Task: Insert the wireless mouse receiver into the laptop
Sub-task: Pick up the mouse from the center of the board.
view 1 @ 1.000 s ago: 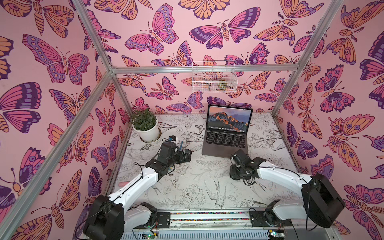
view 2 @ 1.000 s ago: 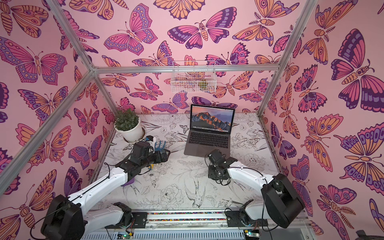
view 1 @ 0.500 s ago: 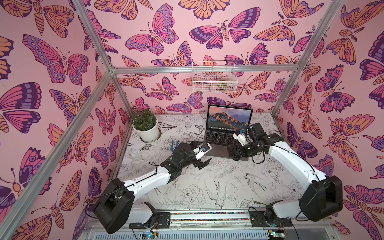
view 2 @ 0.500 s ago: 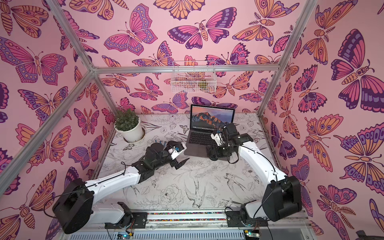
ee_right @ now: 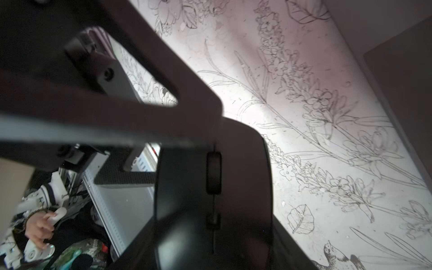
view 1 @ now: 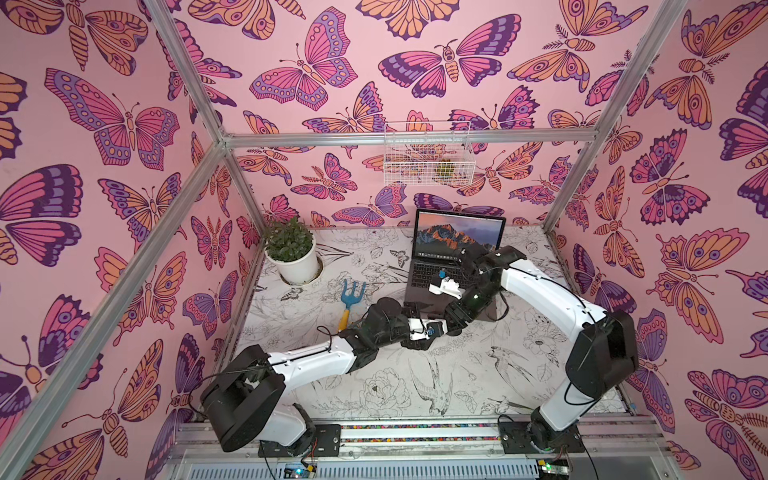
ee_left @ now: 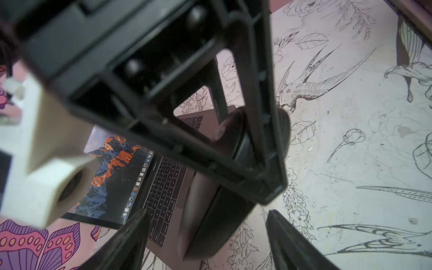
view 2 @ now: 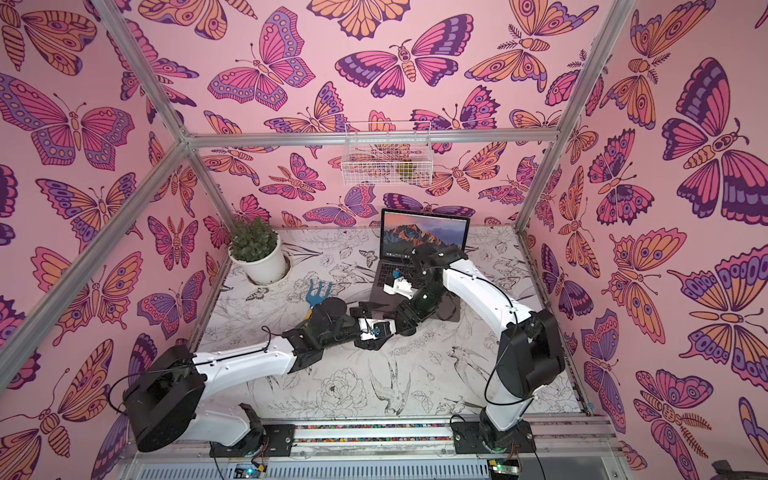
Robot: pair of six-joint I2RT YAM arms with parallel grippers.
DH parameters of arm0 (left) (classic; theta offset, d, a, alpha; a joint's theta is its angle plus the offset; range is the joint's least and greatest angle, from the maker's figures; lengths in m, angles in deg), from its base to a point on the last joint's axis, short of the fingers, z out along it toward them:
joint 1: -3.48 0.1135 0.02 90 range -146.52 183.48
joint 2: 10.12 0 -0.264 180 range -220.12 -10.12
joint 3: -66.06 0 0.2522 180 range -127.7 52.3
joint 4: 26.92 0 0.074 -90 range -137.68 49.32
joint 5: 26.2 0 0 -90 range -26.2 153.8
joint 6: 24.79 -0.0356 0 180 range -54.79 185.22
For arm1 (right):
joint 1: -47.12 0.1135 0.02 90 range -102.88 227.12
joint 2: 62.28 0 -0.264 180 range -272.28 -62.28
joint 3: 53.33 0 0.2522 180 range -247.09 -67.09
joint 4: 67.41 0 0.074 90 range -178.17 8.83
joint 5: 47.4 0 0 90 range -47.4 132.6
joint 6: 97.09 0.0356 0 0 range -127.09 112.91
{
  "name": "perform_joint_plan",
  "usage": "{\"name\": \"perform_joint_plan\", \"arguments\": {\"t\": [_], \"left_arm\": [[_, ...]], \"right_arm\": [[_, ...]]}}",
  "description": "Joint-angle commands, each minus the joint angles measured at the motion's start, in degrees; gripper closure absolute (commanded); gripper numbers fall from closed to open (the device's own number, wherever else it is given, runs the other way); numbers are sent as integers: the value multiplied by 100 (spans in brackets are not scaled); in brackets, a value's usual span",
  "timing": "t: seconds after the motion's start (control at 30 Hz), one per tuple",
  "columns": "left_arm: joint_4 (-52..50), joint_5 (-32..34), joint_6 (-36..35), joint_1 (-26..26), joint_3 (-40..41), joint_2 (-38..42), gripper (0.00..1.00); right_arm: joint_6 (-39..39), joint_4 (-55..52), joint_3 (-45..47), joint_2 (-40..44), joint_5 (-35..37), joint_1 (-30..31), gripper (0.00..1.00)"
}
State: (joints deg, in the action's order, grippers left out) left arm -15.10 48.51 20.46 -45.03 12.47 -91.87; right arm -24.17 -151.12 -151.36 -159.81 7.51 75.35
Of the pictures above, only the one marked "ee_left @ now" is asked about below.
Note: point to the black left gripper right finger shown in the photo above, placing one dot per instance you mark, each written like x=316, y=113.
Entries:
x=290, y=249

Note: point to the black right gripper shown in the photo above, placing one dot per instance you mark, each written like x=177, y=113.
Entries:
x=77, y=47

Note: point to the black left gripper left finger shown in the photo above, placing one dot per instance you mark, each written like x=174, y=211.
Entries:
x=125, y=250

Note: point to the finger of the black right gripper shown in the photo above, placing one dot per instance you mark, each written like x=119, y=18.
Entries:
x=148, y=119
x=246, y=27

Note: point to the grey laptop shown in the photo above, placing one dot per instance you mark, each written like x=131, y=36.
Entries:
x=131, y=178

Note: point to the black wireless mouse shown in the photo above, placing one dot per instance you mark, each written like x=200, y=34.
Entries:
x=212, y=213

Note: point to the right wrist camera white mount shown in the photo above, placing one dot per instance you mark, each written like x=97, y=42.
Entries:
x=49, y=172

